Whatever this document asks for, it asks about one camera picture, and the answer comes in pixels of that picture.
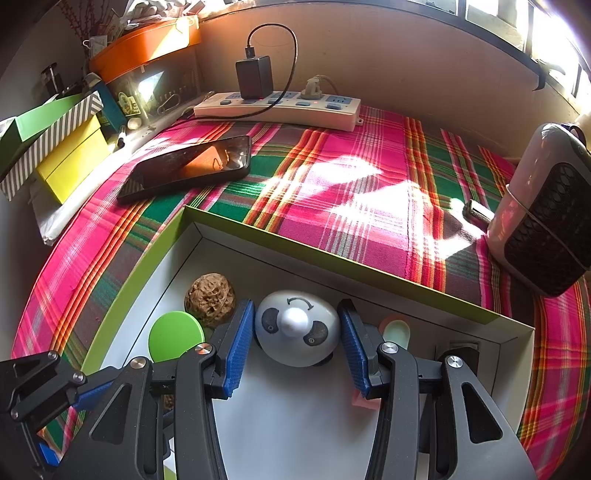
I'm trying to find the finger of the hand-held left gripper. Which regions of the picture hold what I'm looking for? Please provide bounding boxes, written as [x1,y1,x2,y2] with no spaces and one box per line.
[0,351,112,422]
[21,422,62,480]

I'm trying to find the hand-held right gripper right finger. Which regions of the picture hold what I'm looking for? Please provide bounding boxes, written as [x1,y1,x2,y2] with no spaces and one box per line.
[337,299,539,480]

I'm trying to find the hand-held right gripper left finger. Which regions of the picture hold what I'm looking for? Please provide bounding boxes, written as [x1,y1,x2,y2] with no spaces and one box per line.
[53,299,256,480]

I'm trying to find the pink clip with green disc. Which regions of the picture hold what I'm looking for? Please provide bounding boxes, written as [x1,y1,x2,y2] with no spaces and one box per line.
[352,314,411,409]

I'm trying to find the white panda-shaped device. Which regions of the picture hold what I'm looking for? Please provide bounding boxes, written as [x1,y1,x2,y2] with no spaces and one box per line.
[255,290,341,367]

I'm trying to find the green mushroom-shaped cap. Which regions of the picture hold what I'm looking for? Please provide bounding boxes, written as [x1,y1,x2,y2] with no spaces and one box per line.
[148,311,206,363]

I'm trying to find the green and white cardboard box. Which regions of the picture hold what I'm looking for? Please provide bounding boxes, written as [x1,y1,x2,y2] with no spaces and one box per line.
[81,204,536,480]

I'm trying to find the small silver metal object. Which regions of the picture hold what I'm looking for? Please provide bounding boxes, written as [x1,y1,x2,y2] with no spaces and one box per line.
[464,199,495,227]

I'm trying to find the black smartphone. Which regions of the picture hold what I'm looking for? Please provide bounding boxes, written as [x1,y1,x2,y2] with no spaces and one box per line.
[116,135,252,204]

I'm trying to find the yellow cardboard box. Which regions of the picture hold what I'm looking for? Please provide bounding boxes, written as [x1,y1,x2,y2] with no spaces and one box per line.
[36,115,112,205]

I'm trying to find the small grey desktop heater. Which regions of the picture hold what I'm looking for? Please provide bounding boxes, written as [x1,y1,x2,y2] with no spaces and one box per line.
[487,122,591,297]

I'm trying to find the white power strip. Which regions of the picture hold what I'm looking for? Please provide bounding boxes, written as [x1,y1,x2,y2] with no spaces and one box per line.
[193,90,363,132]

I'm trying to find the yellow and green boxes stack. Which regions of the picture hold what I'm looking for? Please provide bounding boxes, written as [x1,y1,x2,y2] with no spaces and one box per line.
[0,91,105,201]

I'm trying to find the white plug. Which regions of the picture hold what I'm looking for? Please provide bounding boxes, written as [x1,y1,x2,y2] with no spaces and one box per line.
[302,75,340,99]

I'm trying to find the clear plastic case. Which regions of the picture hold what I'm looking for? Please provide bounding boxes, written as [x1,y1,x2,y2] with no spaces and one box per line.
[104,46,204,132]

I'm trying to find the black power adapter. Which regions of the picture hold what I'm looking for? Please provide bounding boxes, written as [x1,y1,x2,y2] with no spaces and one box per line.
[235,55,273,100]

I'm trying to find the orange tray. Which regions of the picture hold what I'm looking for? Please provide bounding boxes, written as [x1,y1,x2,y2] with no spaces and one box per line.
[89,14,202,84]

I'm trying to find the dried red branches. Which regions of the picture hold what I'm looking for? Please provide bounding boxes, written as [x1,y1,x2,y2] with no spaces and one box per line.
[60,0,121,42]

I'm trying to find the black charging cable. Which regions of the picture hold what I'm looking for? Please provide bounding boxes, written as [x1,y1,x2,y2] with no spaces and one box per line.
[247,23,298,121]

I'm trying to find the window frame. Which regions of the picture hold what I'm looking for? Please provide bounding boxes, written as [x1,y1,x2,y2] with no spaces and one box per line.
[406,0,591,121]

